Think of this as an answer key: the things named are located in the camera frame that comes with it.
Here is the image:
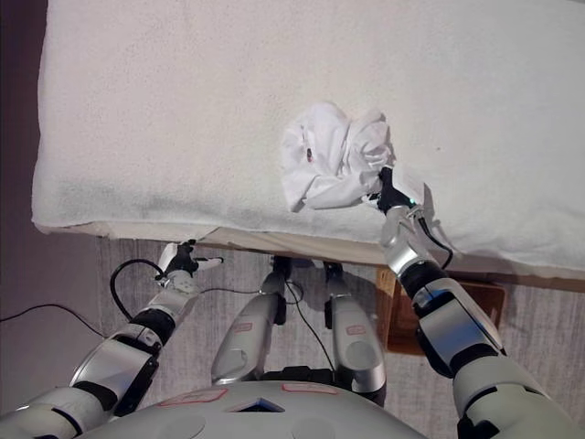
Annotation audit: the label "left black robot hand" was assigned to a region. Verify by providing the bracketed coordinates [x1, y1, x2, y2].
[156, 240, 225, 284]

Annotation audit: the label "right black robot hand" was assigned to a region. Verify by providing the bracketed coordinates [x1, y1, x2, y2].
[362, 166, 425, 215]

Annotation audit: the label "white clothes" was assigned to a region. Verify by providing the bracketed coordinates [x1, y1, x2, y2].
[280, 101, 398, 213]

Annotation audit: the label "cream bed sheet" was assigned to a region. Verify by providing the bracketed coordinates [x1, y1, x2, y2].
[45, 220, 388, 267]

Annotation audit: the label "woven wicker basket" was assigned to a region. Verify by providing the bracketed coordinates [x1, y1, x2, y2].
[376, 267, 507, 357]

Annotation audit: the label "brown bed base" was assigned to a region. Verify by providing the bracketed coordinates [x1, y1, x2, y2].
[190, 240, 585, 294]

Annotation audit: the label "right silver robot leg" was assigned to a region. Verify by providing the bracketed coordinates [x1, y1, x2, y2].
[321, 260, 388, 405]

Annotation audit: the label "short black wrist cable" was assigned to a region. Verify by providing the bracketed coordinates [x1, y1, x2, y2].
[412, 213, 454, 272]

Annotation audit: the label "thick black wrist cable loop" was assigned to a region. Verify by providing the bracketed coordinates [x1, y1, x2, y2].
[109, 258, 166, 322]

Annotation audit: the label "thin black floor cable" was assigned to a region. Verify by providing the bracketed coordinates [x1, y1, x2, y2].
[0, 303, 107, 338]
[195, 281, 337, 372]

